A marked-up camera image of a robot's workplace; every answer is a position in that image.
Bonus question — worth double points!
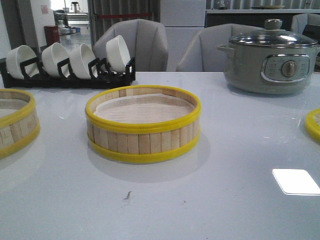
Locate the bamboo steamer basket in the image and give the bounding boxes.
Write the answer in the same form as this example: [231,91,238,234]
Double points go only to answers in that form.
[0,88,41,159]
[85,85,201,164]

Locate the woven bamboo steamer lid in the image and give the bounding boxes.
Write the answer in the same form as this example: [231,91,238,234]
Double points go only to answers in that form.
[304,108,320,144]

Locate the white paper steamer liner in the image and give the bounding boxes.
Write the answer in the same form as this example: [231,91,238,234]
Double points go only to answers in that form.
[94,93,195,124]

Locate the grey chair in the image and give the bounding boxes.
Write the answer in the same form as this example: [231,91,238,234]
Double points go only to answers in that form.
[176,23,260,72]
[92,19,169,72]
[290,13,320,34]

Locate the white bowl right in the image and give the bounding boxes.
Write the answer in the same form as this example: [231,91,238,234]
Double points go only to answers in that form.
[105,35,131,73]

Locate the white bowl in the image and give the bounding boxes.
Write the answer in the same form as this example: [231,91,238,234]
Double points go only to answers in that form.
[69,43,96,80]
[5,45,36,80]
[41,42,69,78]
[105,35,131,73]

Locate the grey chair left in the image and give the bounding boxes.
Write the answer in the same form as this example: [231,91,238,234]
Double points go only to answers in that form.
[92,19,169,72]

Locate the white cabinet background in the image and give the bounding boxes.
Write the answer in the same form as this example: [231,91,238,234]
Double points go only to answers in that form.
[159,0,206,72]

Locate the green electric cooking pot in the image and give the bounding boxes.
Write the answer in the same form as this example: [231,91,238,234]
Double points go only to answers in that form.
[217,43,320,95]

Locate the black dish rack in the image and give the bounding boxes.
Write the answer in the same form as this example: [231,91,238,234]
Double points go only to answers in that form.
[0,57,136,89]

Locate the red bin background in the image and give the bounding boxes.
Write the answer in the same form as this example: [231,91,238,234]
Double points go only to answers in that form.
[43,25,60,47]

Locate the glass pot lid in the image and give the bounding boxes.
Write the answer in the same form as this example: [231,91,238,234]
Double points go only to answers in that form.
[229,18,318,48]

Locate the white bowl far left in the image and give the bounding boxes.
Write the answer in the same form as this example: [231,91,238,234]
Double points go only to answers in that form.
[5,45,36,80]

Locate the grey chair far right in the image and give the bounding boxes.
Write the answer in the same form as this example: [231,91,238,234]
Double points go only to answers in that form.
[290,13,320,34]

